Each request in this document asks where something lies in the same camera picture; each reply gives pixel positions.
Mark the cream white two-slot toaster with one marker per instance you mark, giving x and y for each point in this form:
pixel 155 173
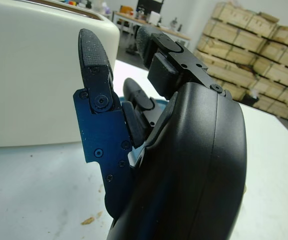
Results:
pixel 29 82

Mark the blue plastic tray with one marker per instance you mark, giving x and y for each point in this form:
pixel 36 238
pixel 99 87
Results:
pixel 160 102

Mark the stacked wooden crates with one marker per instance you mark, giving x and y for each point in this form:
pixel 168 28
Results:
pixel 259 50

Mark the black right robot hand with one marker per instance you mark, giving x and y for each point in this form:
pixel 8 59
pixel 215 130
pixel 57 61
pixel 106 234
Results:
pixel 189 162

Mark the cluttered wooden workbench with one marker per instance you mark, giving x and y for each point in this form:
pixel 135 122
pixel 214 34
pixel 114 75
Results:
pixel 144 17

